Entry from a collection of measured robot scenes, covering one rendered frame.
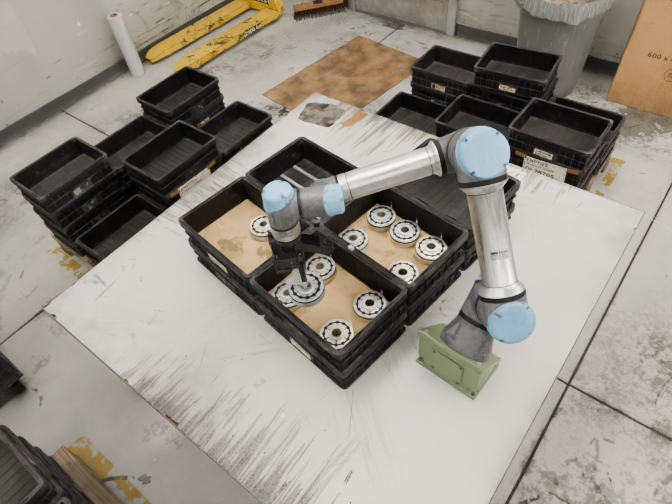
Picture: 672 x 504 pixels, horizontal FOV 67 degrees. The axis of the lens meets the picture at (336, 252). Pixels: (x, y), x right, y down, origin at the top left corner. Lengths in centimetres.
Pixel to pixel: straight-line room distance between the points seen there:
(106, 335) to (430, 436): 113
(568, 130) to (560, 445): 150
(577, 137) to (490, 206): 163
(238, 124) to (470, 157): 216
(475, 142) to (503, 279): 34
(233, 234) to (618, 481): 174
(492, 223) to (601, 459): 138
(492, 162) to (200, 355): 110
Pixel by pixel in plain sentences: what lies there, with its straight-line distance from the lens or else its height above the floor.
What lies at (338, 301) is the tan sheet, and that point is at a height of 83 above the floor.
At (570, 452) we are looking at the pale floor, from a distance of 239.
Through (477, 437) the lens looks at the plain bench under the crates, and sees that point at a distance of 157.
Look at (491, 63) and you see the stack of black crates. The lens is 332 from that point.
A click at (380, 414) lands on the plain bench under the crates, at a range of 158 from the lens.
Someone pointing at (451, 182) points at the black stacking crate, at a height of 83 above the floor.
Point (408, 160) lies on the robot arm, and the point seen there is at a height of 129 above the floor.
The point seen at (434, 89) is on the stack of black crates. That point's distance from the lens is 330.
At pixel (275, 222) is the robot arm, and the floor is 128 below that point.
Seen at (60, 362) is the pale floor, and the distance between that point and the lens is 293.
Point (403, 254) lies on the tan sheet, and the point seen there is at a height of 83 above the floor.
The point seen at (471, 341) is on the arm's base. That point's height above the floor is 90.
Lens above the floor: 216
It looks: 50 degrees down
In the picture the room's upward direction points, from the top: 8 degrees counter-clockwise
